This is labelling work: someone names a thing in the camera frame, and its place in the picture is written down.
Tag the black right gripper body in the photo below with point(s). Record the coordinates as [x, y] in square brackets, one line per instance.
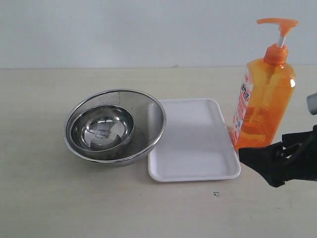
[303, 168]

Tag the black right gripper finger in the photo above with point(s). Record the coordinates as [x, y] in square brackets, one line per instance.
[268, 161]
[299, 144]

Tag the orange soap pump bottle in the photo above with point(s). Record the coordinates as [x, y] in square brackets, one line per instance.
[265, 92]

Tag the small stainless steel bowl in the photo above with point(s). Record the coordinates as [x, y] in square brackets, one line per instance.
[102, 132]

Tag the white foam tray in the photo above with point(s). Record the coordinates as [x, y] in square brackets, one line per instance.
[195, 145]

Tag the steel mesh colander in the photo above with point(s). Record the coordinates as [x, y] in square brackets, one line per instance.
[149, 117]

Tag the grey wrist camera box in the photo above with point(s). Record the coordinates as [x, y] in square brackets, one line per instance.
[312, 103]

